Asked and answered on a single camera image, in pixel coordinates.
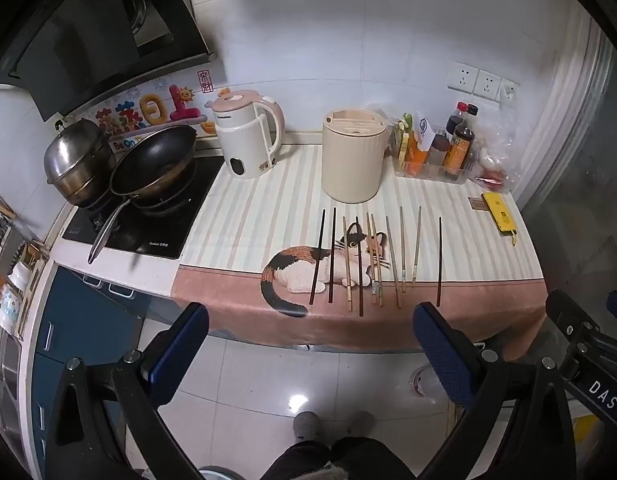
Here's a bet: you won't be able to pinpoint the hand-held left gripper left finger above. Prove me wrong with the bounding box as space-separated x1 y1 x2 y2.
33 302 210 480

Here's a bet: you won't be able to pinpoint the clear plastic bag red contents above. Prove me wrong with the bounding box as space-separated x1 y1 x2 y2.
471 120 521 193

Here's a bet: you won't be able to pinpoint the black range hood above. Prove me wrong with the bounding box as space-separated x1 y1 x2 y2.
0 0 212 121

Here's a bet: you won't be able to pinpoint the dark brown chopstick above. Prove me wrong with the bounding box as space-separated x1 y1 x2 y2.
355 216 364 317

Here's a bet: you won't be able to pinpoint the cluttered storage rack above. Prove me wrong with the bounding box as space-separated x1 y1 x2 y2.
0 195 49 331

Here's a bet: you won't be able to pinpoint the clear plastic tray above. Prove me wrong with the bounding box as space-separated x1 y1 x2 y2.
394 152 469 183

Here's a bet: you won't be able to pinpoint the pink white electric kettle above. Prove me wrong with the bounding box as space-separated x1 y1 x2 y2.
210 89 285 180

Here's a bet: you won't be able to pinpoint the yellow box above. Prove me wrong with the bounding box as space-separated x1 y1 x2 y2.
571 412 614 461

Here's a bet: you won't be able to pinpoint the light wooden chopstick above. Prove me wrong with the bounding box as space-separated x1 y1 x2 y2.
399 206 407 294

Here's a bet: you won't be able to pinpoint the colourful wall stickers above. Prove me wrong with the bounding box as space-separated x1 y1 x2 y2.
91 72 229 148

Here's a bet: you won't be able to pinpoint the dark sauce bottle red cap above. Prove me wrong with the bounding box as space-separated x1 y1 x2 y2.
445 101 469 136

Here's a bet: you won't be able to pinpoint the steel pot with lid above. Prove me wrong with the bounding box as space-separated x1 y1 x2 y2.
42 119 120 207

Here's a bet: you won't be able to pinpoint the orange label bottle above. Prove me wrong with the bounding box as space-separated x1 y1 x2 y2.
445 126 475 173

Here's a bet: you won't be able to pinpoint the grey slipper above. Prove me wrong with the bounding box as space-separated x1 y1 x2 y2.
293 411 321 443
345 410 376 441

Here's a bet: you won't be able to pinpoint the cat printed striped cloth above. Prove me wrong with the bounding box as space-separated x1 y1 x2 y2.
171 142 548 353

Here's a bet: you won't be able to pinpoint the yellow rectangular case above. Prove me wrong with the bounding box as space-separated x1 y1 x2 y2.
481 191 520 246

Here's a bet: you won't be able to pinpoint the row of chopsticks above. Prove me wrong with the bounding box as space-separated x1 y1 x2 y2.
309 206 443 317

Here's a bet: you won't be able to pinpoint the cream ribbed utensil holder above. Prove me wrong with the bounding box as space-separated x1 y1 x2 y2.
322 108 389 204

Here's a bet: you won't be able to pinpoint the clear plastic cup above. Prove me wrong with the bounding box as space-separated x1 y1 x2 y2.
411 366 446 406

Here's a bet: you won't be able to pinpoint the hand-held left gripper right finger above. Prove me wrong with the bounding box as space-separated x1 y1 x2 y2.
413 302 576 480

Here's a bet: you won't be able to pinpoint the person's dark trousers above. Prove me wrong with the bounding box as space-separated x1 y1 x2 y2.
261 435 414 480

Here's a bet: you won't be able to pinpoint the orange white packet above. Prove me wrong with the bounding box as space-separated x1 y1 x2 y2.
411 116 436 165

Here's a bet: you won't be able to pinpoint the jar with brown lid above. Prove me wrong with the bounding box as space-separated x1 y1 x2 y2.
428 132 451 167

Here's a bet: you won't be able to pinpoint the black wok with long handle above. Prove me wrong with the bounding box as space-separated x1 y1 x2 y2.
87 125 199 265

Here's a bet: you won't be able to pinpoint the blue cabinet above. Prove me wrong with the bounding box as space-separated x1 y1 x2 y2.
31 265 174 461

